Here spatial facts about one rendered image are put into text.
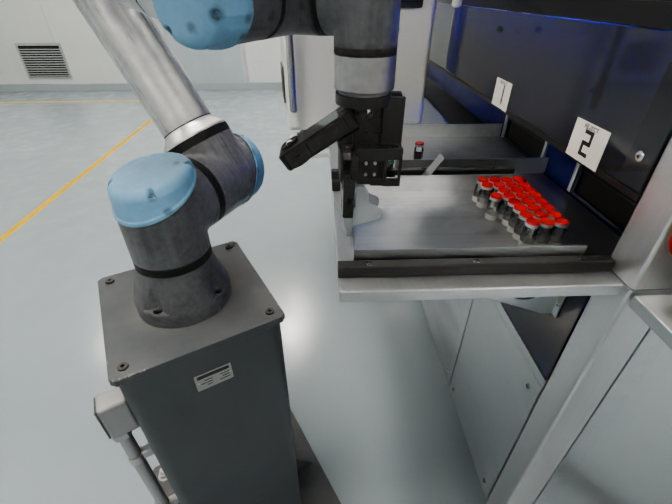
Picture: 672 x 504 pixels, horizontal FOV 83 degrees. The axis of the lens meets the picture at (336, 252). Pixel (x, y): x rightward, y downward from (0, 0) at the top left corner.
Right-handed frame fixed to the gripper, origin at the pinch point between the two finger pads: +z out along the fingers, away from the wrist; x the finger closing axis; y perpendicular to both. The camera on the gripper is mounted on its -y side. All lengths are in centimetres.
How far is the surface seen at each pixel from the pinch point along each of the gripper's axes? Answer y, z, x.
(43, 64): -382, 58, 543
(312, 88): -6, -3, 87
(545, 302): 36.4, 15.6, -1.2
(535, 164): 44, 1, 28
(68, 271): -137, 92, 113
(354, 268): 1.0, 1.7, -8.1
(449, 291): 14.1, 3.9, -11.0
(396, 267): 6.9, 1.7, -8.1
